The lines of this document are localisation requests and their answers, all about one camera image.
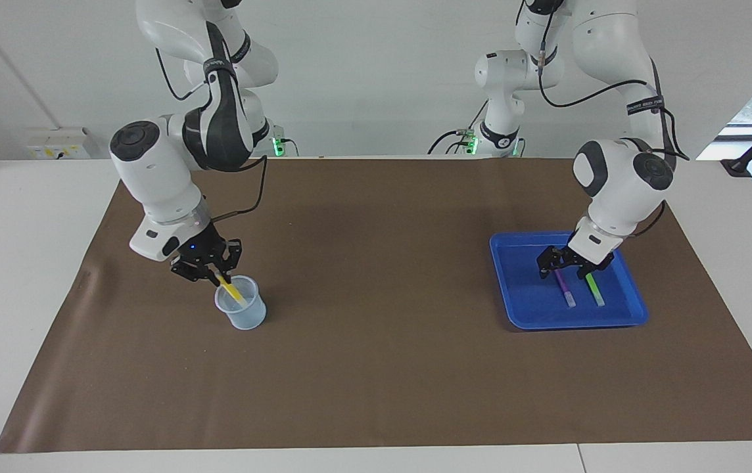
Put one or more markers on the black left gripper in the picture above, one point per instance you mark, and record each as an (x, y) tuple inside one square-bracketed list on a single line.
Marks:
[(576, 257)]

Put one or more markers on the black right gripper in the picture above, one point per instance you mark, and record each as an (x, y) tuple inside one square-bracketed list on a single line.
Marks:
[(200, 249)]

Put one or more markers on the purple pen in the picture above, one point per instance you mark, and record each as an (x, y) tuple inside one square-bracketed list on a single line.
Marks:
[(566, 290)]

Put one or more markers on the yellow pen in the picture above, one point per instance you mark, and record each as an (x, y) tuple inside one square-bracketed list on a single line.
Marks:
[(234, 292)]

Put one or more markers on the green pen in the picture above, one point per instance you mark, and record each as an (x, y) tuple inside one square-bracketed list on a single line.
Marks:
[(595, 289)]

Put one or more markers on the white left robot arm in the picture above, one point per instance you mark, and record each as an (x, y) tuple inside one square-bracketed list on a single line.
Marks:
[(619, 184)]

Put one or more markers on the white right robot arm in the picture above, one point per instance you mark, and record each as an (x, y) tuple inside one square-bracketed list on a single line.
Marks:
[(159, 184)]

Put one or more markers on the blue plastic tray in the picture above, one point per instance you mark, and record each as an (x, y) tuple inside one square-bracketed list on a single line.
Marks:
[(527, 309)]

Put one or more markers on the translucent plastic cup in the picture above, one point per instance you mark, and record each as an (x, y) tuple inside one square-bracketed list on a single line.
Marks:
[(248, 316)]

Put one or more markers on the brown table mat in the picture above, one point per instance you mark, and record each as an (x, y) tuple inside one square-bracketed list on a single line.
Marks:
[(376, 368)]

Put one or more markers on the white wall socket box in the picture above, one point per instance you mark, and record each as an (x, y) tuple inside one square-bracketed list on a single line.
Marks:
[(57, 146)]

